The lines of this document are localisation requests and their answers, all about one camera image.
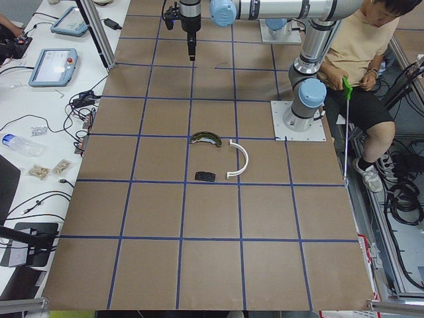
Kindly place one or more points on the blue teach pendant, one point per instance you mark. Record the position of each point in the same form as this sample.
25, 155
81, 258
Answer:
54, 67
70, 23

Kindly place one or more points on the white shoe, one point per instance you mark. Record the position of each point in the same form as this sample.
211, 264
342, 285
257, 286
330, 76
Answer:
369, 176

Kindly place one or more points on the black power adapter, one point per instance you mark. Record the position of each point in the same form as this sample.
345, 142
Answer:
112, 24

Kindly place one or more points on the aluminium frame post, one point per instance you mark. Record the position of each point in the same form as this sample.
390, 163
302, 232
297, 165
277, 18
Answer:
93, 21

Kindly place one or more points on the green handled grabber stick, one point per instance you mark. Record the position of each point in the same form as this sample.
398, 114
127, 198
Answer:
347, 94

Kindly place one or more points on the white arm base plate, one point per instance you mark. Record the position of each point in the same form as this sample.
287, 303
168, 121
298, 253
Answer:
288, 127

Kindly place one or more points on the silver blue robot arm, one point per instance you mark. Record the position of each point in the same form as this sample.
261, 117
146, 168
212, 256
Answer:
322, 21

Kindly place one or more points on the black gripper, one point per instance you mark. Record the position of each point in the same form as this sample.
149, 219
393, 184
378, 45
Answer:
191, 25

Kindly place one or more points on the green brake shoe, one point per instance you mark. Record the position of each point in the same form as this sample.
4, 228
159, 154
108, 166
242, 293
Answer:
206, 136

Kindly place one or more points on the near blue teach pendant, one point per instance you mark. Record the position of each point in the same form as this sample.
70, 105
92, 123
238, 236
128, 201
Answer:
54, 67

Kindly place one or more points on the far blue teach pendant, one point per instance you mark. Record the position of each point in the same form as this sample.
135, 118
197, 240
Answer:
70, 23

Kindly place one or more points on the seated person beige shirt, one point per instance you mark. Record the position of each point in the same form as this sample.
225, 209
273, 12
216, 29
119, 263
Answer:
357, 52

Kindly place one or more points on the bag of small parts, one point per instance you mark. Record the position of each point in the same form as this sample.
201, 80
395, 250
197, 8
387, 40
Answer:
39, 172

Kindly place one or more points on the clear plastic water bottle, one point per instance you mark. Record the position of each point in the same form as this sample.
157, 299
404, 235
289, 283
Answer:
22, 145

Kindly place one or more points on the black brake pad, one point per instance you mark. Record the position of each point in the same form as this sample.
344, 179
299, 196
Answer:
205, 176

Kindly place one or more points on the white curved plastic arc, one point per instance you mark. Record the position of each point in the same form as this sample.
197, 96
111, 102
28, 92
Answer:
240, 148

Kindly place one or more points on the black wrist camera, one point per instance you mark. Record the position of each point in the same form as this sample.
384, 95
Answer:
170, 16

